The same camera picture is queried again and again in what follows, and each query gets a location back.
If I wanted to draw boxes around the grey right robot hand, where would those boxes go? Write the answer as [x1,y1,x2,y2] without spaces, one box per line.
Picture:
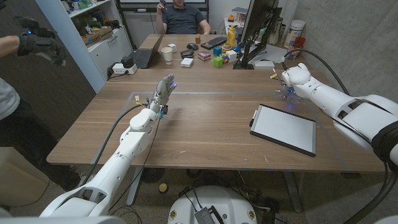
[275,81,302,104]

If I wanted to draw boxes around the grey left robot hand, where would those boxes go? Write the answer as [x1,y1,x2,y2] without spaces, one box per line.
[148,73,177,118]

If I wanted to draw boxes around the clear frame glasses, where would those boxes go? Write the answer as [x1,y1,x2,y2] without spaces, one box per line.
[273,89,300,103]

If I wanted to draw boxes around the small black-framed whiteboard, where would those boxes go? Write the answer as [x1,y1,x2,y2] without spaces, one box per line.
[249,103,317,158]

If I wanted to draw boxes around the white paper cup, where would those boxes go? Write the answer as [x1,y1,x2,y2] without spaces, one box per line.
[160,47,174,65]

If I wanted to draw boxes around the flat white box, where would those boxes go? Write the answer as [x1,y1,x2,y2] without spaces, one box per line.
[253,60,275,70]

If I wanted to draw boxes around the black laptop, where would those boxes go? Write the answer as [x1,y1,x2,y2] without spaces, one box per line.
[129,33,165,69]

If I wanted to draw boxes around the white paper sheet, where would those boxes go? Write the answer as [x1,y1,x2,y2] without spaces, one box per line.
[248,43,289,65]

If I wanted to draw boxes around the white power strip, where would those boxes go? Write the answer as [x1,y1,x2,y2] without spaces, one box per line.
[112,63,138,75]

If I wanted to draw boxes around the red plastic cup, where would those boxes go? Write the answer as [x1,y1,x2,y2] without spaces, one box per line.
[287,36,307,60]

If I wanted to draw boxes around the white cylindrical canister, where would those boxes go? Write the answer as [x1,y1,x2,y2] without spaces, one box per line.
[284,19,306,49]

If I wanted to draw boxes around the dark tall bottle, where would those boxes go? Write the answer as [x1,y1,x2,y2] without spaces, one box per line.
[269,17,284,46]

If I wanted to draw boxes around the white shelf cabinet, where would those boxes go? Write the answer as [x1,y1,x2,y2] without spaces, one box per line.
[34,0,134,93]

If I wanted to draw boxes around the black keyboard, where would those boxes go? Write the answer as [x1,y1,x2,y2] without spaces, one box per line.
[200,35,228,50]

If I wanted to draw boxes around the seated person dark shirt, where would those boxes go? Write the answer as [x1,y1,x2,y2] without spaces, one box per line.
[155,0,212,35]

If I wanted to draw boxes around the black round floor fan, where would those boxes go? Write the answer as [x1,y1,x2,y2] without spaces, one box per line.
[141,167,166,184]

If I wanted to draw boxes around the yellow squeeze bottle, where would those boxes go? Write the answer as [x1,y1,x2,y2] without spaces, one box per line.
[226,26,237,48]

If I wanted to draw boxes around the black computer monitor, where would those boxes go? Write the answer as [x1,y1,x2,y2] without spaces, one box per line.
[241,0,280,43]

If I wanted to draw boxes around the cardboard box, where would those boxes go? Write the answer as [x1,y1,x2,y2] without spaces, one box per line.
[81,26,114,47]

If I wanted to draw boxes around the grey table leg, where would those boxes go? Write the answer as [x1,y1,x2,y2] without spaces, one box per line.
[126,167,144,206]
[282,170,303,213]

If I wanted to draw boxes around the white robot torso base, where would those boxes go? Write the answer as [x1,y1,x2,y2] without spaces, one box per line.
[167,185,258,224]

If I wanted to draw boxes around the grey electronics module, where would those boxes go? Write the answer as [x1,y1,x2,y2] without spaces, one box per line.
[194,205,224,224]

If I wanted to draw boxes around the black tracking glove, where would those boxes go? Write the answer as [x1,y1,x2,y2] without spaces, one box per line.
[14,16,67,66]

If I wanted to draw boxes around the standing person dark trousers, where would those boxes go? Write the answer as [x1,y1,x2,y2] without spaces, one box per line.
[0,35,81,192]

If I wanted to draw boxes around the beige bin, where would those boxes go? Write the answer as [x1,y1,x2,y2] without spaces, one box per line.
[0,146,50,208]

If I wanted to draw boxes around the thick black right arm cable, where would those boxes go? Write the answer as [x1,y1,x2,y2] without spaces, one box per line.
[282,49,398,224]

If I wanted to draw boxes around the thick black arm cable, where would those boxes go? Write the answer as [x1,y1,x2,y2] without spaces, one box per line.
[282,49,398,224]
[82,104,147,186]

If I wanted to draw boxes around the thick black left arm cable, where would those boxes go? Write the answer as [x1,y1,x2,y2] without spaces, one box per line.
[82,104,147,186]

